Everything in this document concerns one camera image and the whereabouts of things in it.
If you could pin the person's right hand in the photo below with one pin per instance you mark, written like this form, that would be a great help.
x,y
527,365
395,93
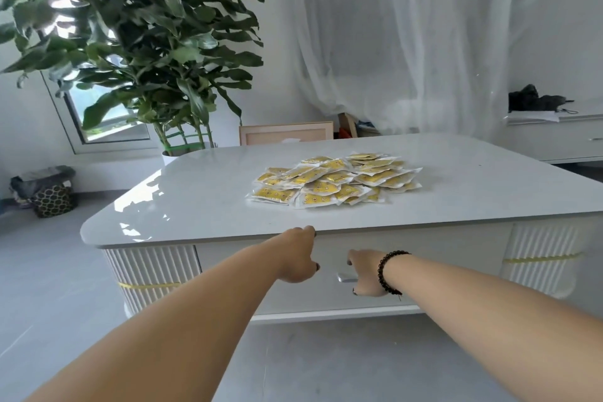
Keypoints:
x,y
368,274

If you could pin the person's left hand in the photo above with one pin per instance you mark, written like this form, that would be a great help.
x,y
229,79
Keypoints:
x,y
297,255

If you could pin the white drawer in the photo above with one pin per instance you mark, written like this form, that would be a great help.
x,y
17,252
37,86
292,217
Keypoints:
x,y
447,255

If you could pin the pile of yellow packets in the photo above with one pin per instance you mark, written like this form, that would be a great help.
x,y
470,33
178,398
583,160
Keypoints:
x,y
330,180

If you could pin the person's right forearm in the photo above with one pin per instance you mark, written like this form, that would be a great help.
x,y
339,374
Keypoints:
x,y
494,312

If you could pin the person's left forearm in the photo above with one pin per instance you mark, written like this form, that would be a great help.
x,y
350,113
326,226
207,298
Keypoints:
x,y
165,335

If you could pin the yellow tape strip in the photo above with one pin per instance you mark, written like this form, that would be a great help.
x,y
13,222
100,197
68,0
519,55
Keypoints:
x,y
146,285
542,258

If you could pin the white plant pot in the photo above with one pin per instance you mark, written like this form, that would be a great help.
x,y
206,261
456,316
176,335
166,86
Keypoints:
x,y
172,159

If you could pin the small white framed window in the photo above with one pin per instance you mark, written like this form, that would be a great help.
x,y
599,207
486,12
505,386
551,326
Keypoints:
x,y
108,126

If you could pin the white side cabinet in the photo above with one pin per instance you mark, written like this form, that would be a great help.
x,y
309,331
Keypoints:
x,y
556,142

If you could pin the white sheer dust cover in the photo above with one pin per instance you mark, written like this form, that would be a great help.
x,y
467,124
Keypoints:
x,y
400,39

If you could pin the black plastic bag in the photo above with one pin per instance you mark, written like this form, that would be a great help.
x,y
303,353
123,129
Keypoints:
x,y
532,100

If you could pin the large green leafy plant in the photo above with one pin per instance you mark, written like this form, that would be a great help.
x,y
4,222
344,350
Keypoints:
x,y
141,39

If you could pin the wooden picture frame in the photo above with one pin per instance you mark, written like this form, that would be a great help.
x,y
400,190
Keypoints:
x,y
282,134

